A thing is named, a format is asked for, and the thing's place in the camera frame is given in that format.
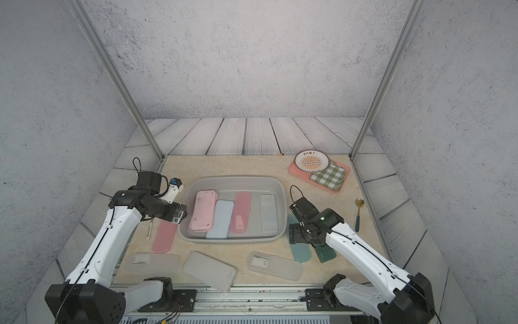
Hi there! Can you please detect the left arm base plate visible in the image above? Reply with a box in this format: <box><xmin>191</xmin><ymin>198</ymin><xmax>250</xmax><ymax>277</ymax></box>
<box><xmin>138</xmin><ymin>288</ymin><xmax>197</xmax><ymax>313</ymax></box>

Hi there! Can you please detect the orange patterned plate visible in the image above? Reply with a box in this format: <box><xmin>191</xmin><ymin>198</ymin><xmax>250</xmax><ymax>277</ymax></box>
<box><xmin>294</xmin><ymin>150</ymin><xmax>330</xmax><ymax>174</ymax></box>

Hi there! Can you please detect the pink serving tray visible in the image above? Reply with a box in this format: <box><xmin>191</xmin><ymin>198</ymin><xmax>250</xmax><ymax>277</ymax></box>
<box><xmin>288</xmin><ymin>160</ymin><xmax>350</xmax><ymax>193</ymax></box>

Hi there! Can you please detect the dark green pencil case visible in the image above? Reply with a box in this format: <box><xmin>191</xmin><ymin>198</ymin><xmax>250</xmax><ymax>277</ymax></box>
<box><xmin>314</xmin><ymin>244</ymin><xmax>337</xmax><ymax>263</ymax></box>

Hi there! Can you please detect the silver spoon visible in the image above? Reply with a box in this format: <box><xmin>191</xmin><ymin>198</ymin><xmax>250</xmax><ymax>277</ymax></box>
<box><xmin>146</xmin><ymin>220</ymin><xmax>153</xmax><ymax>240</ymax></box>

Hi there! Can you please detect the green checkered cloth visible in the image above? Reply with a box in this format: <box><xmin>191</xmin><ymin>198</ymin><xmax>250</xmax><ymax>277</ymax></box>
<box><xmin>310</xmin><ymin>162</ymin><xmax>349</xmax><ymax>192</ymax></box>

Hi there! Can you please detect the aluminium frame post right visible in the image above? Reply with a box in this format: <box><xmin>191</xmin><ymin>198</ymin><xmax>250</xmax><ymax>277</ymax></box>
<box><xmin>349</xmin><ymin>0</ymin><xmax>426</xmax><ymax>161</ymax></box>

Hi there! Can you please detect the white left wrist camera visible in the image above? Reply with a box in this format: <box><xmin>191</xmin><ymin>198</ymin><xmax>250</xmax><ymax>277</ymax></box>
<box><xmin>161</xmin><ymin>178</ymin><xmax>183</xmax><ymax>204</ymax></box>

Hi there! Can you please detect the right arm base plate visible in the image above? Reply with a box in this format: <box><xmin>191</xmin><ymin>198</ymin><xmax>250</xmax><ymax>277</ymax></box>
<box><xmin>299</xmin><ymin>288</ymin><xmax>358</xmax><ymax>312</ymax></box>

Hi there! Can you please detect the teal pencil case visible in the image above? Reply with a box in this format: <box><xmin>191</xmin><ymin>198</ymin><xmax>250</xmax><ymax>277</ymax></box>
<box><xmin>287</xmin><ymin>213</ymin><xmax>312</xmax><ymax>263</ymax></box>

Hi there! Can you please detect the grey plastic storage box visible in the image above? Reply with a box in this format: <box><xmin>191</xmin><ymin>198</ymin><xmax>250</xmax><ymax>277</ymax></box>
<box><xmin>178</xmin><ymin>176</ymin><xmax>288</xmax><ymax>244</ymax></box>

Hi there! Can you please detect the aluminium front rail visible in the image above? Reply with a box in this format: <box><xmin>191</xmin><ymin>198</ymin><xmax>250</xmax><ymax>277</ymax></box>
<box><xmin>115</xmin><ymin>282</ymin><xmax>306</xmax><ymax>308</ymax></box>

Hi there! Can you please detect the grey pencil case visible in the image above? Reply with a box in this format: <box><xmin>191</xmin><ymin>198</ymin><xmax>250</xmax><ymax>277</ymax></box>
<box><xmin>183</xmin><ymin>252</ymin><xmax>237</xmax><ymax>292</ymax></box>

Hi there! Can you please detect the pale pink pencil case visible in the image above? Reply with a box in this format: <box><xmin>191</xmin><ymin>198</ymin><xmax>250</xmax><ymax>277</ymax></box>
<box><xmin>189</xmin><ymin>190</ymin><xmax>219</xmax><ymax>232</ymax></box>

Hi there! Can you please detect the translucent pink pencil case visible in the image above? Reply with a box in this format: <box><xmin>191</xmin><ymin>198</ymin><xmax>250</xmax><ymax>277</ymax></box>
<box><xmin>230</xmin><ymin>192</ymin><xmax>252</xmax><ymax>234</ymax></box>

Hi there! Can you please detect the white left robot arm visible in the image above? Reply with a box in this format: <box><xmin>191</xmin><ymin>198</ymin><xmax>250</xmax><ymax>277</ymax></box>
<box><xmin>45</xmin><ymin>189</ymin><xmax>188</xmax><ymax>323</ymax></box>

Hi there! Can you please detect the aluminium frame post left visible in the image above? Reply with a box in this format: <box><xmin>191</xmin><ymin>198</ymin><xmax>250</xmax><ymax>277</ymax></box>
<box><xmin>66</xmin><ymin>0</ymin><xmax>165</xmax><ymax>161</ymax></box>

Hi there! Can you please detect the aluminium frame post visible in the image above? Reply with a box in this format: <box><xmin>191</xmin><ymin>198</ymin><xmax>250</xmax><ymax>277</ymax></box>
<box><xmin>66</xmin><ymin>0</ymin><xmax>165</xmax><ymax>161</ymax></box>
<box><xmin>349</xmin><ymin>0</ymin><xmax>426</xmax><ymax>161</ymax></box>

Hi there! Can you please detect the gold spoon dark handle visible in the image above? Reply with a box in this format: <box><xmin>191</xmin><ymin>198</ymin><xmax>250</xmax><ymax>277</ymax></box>
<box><xmin>355</xmin><ymin>198</ymin><xmax>365</xmax><ymax>232</ymax></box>

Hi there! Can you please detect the dark pink case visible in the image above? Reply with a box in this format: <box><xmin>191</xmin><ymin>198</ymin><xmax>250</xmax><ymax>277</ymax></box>
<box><xmin>152</xmin><ymin>221</ymin><xmax>178</xmax><ymax>254</ymax></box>

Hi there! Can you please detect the clear case with label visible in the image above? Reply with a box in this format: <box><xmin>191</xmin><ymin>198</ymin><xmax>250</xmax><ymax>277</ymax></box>
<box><xmin>247</xmin><ymin>251</ymin><xmax>302</xmax><ymax>282</ymax></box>

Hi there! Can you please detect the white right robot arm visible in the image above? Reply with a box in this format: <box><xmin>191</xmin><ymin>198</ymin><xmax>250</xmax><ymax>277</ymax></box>
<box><xmin>289</xmin><ymin>197</ymin><xmax>439</xmax><ymax>323</ymax></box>

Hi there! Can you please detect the light blue pencil case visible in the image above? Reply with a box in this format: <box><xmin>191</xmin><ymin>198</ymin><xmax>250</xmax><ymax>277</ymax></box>
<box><xmin>206</xmin><ymin>200</ymin><xmax>234</xmax><ymax>240</ymax></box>

